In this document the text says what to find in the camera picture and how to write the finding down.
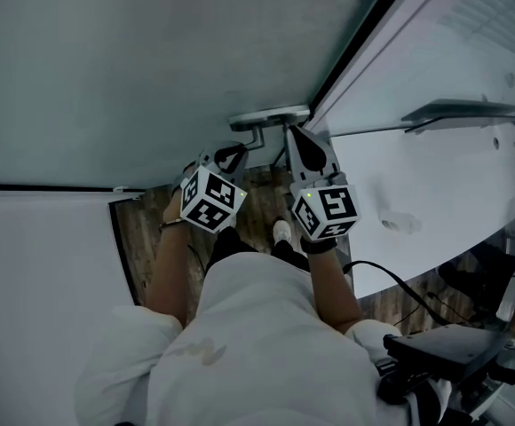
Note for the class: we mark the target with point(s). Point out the black equipment box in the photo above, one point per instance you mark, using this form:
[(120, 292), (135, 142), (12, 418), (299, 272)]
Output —
[(439, 349)]

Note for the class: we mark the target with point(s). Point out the long white desk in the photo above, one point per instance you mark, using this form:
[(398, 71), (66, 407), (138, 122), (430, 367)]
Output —
[(417, 184)]

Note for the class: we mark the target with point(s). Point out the person's right forearm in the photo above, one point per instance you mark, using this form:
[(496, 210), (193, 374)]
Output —
[(333, 291)]

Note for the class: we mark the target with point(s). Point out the person's left hand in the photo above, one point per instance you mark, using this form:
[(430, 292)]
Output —
[(175, 202)]

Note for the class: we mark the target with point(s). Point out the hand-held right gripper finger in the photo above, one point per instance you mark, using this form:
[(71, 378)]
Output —
[(294, 162), (328, 162)]

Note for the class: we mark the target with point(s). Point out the person's right white shoe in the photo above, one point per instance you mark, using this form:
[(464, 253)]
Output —
[(282, 231)]

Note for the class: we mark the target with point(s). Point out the person's white shirt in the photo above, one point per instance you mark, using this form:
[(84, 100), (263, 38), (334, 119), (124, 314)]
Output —
[(262, 326)]

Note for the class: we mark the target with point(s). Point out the person's black trousers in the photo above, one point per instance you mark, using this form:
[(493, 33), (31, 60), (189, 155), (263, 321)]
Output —
[(231, 246)]

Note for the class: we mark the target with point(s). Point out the person's left forearm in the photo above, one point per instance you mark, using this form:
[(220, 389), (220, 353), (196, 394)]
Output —
[(168, 273)]

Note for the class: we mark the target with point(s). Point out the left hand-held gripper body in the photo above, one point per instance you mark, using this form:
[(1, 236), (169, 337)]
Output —
[(211, 198)]

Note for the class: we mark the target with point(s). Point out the glass partition with white blinds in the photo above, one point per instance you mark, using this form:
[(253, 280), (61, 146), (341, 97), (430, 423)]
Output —
[(461, 51)]

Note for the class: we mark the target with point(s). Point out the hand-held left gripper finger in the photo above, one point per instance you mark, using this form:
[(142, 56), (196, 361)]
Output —
[(240, 164), (228, 151)]

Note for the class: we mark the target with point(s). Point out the small beige roll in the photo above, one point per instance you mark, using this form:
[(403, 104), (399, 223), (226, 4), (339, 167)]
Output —
[(401, 224)]

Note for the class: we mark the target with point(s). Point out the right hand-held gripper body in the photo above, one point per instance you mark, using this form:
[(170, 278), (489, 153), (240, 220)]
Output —
[(328, 211)]

